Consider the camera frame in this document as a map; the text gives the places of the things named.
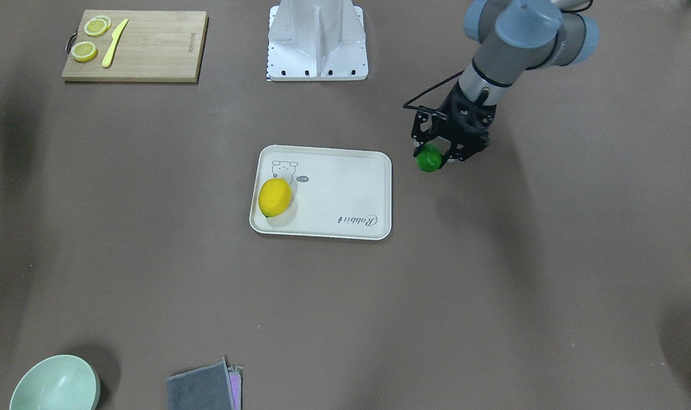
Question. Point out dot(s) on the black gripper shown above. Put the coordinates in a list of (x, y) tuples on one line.
[(422, 126)]

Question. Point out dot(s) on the green lime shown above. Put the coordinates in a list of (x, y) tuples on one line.
[(428, 157)]

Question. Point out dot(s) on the yellow lemon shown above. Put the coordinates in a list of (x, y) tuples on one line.
[(274, 197)]

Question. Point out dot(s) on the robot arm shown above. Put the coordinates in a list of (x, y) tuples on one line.
[(514, 37)]

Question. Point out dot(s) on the white rabbit tray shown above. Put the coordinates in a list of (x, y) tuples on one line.
[(344, 194)]

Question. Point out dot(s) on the grey folded cloth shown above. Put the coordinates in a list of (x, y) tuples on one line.
[(218, 386)]

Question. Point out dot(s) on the yellow plastic knife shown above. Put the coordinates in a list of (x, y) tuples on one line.
[(111, 51)]

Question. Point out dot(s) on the wooden cutting board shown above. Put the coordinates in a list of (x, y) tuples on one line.
[(156, 47)]

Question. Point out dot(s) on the lemon slice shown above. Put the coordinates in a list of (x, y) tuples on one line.
[(83, 51), (97, 26)]

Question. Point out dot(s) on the mint green bowl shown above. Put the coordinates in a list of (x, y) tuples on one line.
[(58, 382)]

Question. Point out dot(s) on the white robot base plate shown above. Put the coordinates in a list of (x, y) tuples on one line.
[(316, 41)]

